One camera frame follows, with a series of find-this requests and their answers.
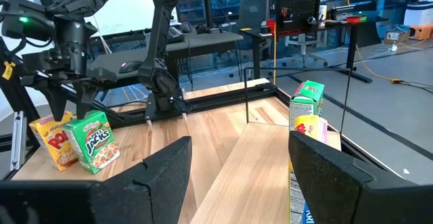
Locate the green Apple Jacks cereal box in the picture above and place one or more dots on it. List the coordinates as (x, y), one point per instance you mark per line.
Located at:
(309, 97)
(96, 142)

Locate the pale yellow cereal box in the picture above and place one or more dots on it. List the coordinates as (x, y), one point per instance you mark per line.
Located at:
(311, 127)

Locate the yellow tag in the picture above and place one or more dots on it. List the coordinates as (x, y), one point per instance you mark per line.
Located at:
(8, 70)

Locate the black monitor with red strip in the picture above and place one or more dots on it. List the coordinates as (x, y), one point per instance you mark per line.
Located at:
(193, 4)

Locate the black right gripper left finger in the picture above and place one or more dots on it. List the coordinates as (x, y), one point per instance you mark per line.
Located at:
(152, 190)

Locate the black computer mouse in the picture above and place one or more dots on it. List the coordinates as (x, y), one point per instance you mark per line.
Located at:
(130, 66)

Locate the white storage container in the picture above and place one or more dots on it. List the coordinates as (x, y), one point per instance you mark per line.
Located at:
(419, 14)

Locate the orange crate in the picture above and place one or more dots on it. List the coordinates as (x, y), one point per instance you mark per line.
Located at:
(423, 32)

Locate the small cardboard box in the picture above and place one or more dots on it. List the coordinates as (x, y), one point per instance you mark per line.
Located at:
(396, 36)

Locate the black keyboard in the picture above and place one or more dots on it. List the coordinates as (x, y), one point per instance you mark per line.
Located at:
(176, 34)

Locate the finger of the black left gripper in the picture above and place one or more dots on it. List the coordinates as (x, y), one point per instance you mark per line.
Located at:
(55, 102)
(84, 99)

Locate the white office chair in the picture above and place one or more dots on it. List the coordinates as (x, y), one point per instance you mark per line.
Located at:
(302, 43)

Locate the grey office chair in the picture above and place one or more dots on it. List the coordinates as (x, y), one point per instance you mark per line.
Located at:
(253, 14)

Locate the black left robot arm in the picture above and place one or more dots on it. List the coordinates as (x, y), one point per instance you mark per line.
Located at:
(162, 31)

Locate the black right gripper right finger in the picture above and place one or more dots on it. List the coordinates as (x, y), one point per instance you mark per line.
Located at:
(338, 190)

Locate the yellow Corn Pops cereal box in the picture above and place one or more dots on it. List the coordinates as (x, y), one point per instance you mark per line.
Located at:
(55, 142)

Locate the blue Rice Krispies cereal box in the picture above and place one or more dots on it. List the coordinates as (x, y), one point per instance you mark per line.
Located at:
(308, 215)

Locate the black pegboard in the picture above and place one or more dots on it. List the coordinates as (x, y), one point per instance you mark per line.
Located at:
(297, 7)

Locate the grey desk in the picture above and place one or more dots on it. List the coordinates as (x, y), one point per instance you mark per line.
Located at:
(209, 39)

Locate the black desk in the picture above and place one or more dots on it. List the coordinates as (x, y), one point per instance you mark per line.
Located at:
(338, 22)

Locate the wooden shelf with black frame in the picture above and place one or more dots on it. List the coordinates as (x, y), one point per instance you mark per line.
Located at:
(257, 170)

